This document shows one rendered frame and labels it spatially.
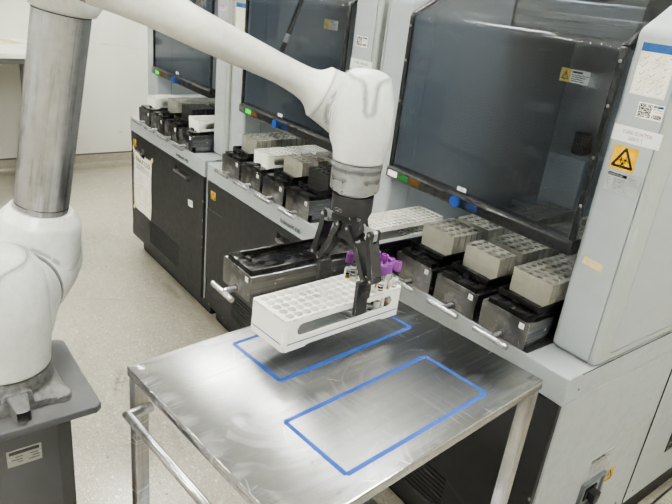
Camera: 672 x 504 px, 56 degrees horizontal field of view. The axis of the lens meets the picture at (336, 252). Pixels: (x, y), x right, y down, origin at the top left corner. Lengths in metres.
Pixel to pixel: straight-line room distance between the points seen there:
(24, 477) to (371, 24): 1.40
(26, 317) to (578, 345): 1.12
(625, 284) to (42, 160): 1.18
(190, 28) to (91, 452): 1.53
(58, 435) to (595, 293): 1.12
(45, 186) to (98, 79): 3.72
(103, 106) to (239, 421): 4.19
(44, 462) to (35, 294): 0.33
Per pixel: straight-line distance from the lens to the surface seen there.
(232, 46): 1.10
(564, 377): 1.45
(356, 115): 1.05
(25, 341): 1.20
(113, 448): 2.24
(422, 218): 1.82
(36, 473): 1.35
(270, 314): 1.10
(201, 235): 2.76
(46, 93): 1.25
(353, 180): 1.08
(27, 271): 1.18
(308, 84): 1.20
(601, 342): 1.49
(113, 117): 5.07
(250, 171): 2.31
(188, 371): 1.12
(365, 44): 1.91
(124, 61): 5.03
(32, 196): 1.31
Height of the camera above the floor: 1.45
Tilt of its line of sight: 23 degrees down
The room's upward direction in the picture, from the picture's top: 7 degrees clockwise
